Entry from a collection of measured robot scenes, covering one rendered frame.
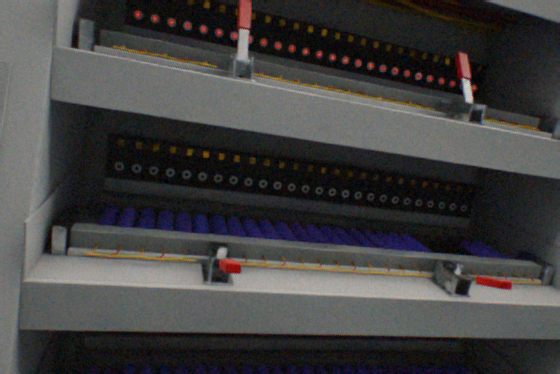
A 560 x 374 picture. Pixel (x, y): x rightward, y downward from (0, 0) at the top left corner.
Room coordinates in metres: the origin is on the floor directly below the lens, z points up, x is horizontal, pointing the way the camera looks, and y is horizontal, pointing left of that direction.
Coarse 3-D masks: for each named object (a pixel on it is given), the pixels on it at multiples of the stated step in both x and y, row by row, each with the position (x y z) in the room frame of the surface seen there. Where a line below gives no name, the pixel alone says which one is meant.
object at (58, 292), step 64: (64, 192) 0.44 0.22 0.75; (128, 192) 0.52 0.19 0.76; (192, 192) 0.54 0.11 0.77; (64, 256) 0.39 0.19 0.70; (512, 256) 0.61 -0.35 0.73; (64, 320) 0.36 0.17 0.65; (128, 320) 0.37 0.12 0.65; (192, 320) 0.39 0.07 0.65; (256, 320) 0.40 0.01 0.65; (320, 320) 0.42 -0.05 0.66; (384, 320) 0.44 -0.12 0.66; (448, 320) 0.46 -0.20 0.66; (512, 320) 0.48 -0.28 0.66
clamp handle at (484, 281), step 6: (456, 270) 0.47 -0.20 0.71; (462, 276) 0.45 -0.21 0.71; (468, 276) 0.45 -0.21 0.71; (480, 282) 0.43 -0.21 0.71; (486, 282) 0.42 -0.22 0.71; (492, 282) 0.41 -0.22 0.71; (498, 282) 0.41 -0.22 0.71; (504, 282) 0.40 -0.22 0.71; (510, 282) 0.40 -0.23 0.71; (498, 288) 0.41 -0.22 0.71; (504, 288) 0.40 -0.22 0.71; (510, 288) 0.40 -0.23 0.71
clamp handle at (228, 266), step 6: (222, 252) 0.39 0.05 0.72; (216, 258) 0.39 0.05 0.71; (222, 258) 0.39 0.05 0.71; (222, 264) 0.35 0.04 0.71; (228, 264) 0.33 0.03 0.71; (234, 264) 0.33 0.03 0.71; (240, 264) 0.33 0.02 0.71; (222, 270) 0.35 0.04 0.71; (228, 270) 0.33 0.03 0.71; (234, 270) 0.33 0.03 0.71; (240, 270) 0.33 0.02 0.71
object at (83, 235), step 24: (72, 240) 0.39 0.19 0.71; (96, 240) 0.40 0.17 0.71; (120, 240) 0.40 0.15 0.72; (144, 240) 0.41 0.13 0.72; (168, 240) 0.41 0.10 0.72; (192, 240) 0.42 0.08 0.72; (216, 240) 0.43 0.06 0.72; (240, 240) 0.44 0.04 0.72; (264, 240) 0.45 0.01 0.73; (264, 264) 0.43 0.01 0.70; (336, 264) 0.47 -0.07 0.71; (360, 264) 0.48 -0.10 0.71; (384, 264) 0.48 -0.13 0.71; (408, 264) 0.49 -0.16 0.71; (432, 264) 0.50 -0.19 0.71; (480, 264) 0.52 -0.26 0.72; (504, 264) 0.53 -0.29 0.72; (528, 264) 0.54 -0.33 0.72
